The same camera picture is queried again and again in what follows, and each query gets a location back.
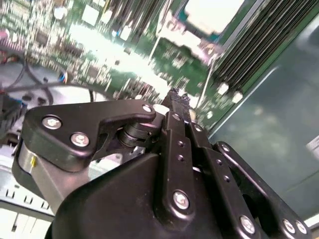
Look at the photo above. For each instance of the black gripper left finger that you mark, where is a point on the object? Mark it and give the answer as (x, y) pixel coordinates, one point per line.
(62, 139)

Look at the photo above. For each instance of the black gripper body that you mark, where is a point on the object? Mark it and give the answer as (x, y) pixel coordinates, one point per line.
(119, 206)

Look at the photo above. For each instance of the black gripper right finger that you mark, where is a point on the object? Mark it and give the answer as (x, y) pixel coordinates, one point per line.
(219, 174)

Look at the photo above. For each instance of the metal socket cover frame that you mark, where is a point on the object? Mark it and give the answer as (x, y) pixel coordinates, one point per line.
(179, 43)

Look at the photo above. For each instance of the silver CPU green edge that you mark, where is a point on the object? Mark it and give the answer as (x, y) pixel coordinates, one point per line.
(214, 15)

